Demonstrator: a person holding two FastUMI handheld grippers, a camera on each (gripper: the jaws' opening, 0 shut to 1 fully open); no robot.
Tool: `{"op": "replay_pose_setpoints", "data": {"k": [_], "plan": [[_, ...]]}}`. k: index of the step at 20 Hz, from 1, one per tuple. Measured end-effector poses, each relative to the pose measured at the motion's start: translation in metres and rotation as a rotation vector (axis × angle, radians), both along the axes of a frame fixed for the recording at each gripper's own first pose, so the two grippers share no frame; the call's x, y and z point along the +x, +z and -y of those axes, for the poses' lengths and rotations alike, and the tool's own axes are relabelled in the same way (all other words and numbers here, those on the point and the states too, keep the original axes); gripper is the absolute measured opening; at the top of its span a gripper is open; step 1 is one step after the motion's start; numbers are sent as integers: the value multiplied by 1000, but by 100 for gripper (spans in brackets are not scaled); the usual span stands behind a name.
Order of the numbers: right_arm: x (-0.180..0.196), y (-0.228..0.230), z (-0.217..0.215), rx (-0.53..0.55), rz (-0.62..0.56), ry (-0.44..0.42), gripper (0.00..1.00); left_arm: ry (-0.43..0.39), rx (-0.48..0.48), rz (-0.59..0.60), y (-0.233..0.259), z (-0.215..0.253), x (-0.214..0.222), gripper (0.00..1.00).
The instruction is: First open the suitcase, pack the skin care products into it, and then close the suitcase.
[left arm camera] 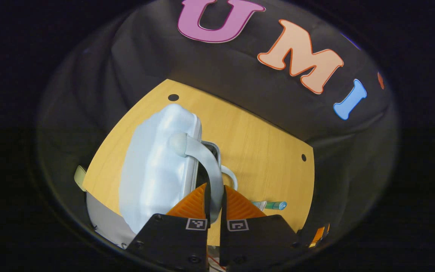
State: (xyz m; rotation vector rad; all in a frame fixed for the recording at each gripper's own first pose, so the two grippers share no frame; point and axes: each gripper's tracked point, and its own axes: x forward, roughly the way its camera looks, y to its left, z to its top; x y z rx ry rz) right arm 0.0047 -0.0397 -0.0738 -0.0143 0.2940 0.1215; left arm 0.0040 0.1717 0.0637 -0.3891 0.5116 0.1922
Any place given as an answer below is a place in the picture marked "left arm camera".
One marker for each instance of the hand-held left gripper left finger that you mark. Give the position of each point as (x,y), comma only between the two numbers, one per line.
(207,207)

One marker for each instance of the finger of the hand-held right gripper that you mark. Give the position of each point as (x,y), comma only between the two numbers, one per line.
(317,235)

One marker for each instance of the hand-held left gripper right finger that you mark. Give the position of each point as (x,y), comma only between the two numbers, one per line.
(223,211)

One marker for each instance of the white and blue tube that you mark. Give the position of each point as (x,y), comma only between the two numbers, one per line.
(259,205)

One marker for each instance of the green bottle with blue cap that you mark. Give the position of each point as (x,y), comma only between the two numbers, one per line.
(276,205)

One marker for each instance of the small beige object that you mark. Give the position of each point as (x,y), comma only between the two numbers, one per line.
(80,178)

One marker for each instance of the black backdrop cloth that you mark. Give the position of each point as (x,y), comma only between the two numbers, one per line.
(221,64)

